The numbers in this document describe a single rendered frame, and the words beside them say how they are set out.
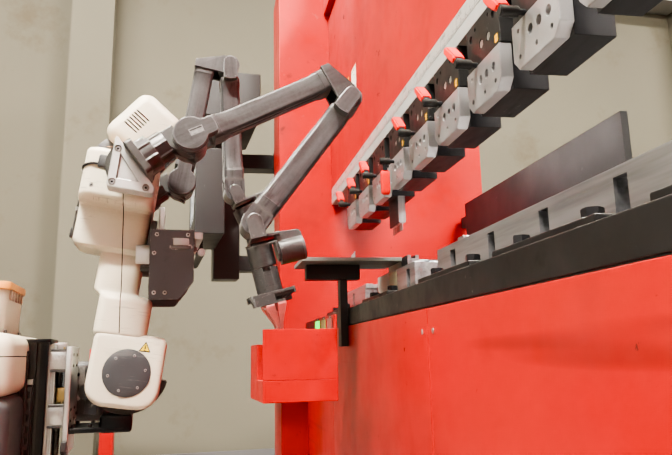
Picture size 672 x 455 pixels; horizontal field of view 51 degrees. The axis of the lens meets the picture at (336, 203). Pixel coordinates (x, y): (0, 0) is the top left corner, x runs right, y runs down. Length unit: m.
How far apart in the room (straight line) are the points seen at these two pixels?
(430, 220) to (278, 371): 1.52
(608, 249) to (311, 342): 0.94
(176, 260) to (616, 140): 1.13
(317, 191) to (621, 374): 2.23
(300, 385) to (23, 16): 4.89
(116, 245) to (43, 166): 3.93
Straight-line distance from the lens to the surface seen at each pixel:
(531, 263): 0.82
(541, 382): 0.81
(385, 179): 1.80
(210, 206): 2.89
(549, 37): 1.05
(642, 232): 0.64
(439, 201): 2.92
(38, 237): 5.51
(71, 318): 5.13
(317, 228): 2.78
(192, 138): 1.57
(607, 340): 0.69
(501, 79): 1.19
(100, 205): 1.72
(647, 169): 0.85
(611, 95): 7.21
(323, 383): 1.52
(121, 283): 1.72
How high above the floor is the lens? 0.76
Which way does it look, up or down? 12 degrees up
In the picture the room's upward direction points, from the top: 1 degrees counter-clockwise
